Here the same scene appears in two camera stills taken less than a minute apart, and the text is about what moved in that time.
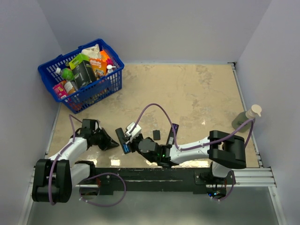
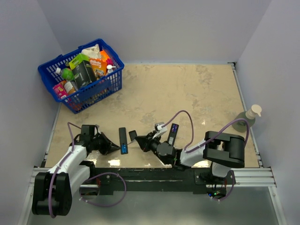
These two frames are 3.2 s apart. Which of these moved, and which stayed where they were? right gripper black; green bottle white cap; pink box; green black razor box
Moved: right gripper black
Stayed: green black razor box; green bottle white cap; pink box
